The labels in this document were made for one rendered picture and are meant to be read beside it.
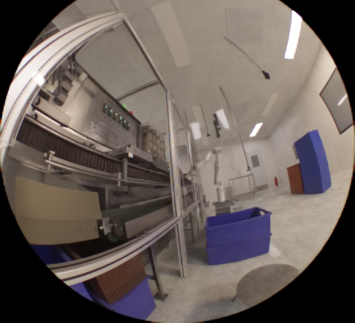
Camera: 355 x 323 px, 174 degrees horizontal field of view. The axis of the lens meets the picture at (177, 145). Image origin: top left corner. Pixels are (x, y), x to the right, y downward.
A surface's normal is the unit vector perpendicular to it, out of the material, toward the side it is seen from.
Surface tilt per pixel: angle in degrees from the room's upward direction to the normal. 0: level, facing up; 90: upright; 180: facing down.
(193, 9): 180
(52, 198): 79
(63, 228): 90
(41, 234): 90
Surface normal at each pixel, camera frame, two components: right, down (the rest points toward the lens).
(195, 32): 0.10, 0.92
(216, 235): -0.28, -0.34
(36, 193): 0.91, -0.37
